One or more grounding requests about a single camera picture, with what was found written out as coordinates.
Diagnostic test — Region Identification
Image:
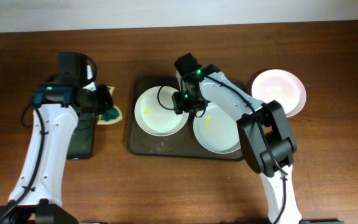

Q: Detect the green yellow sponge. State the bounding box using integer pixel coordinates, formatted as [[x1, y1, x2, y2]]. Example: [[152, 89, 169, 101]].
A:
[[96, 85, 124, 126]]

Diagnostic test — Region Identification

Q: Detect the white plate top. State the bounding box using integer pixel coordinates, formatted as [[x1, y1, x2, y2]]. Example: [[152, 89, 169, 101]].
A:
[[134, 86, 189, 137]]

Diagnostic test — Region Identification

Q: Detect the white plate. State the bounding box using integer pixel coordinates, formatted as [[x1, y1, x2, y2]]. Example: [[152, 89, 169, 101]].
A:
[[250, 69, 307, 118], [134, 86, 189, 137]]

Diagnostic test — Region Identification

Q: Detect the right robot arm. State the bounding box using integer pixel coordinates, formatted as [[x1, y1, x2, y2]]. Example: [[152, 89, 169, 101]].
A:
[[172, 63, 303, 224]]

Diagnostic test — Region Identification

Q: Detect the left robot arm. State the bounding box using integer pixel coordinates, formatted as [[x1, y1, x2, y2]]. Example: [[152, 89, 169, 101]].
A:
[[0, 83, 113, 223]]

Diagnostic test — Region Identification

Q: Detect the brown serving tray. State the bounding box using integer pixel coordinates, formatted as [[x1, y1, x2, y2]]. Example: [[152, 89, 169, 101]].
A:
[[127, 76, 244, 161]]

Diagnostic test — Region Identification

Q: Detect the black water tray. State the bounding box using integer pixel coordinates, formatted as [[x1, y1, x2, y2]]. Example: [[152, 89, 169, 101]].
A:
[[67, 119, 95, 160]]

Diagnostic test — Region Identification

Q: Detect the pale green plate right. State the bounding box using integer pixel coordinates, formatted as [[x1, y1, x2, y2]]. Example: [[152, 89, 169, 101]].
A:
[[193, 103, 240, 154]]

